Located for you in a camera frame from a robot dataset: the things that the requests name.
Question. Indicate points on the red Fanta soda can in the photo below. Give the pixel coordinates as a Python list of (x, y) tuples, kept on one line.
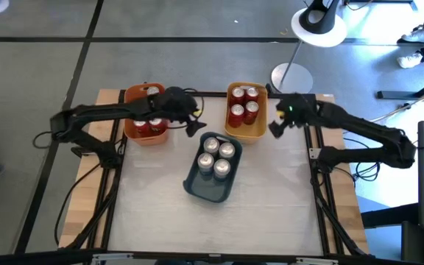
[(157, 123), (140, 126), (153, 90)]

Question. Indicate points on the dark red soda can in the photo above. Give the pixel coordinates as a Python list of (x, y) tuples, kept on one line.
[(237, 92), (251, 109), (251, 94), (237, 112)]

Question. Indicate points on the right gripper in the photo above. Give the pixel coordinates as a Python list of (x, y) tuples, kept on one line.
[(293, 110)]

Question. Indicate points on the person's shoe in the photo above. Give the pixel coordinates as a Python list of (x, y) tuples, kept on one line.
[(416, 35), (409, 60)]

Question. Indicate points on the orange plastic bin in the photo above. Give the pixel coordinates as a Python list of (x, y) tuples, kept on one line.
[(145, 140)]

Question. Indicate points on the black camera mount beam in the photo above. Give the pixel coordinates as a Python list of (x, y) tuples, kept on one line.
[(31, 258)]

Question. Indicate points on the silver metal bracket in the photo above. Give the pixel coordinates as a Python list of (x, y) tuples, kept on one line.
[(112, 257), (317, 261)]

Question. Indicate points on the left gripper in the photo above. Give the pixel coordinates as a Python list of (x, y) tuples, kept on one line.
[(175, 105)]

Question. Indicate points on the black aluminium table frame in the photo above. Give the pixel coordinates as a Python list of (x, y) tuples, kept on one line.
[(212, 94)]

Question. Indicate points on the white round side table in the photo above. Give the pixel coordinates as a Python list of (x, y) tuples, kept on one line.
[(329, 37)]

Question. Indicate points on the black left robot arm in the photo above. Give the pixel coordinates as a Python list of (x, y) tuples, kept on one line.
[(98, 110)]

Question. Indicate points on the black curved stand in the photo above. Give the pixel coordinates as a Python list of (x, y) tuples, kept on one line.
[(317, 20)]

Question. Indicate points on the yellow plastic bin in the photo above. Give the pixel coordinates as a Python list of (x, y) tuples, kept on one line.
[(247, 133)]

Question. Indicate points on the black desk leg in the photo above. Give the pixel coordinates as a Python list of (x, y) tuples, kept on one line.
[(396, 95)]

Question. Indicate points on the teal plastic bin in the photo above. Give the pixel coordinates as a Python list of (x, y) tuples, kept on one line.
[(208, 187)]

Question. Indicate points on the silver Spindrift soda can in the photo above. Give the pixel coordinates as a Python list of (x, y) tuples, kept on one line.
[(211, 144), (205, 160), (221, 167), (227, 149)]

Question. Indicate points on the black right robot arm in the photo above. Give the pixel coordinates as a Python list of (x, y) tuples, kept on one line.
[(363, 127)]

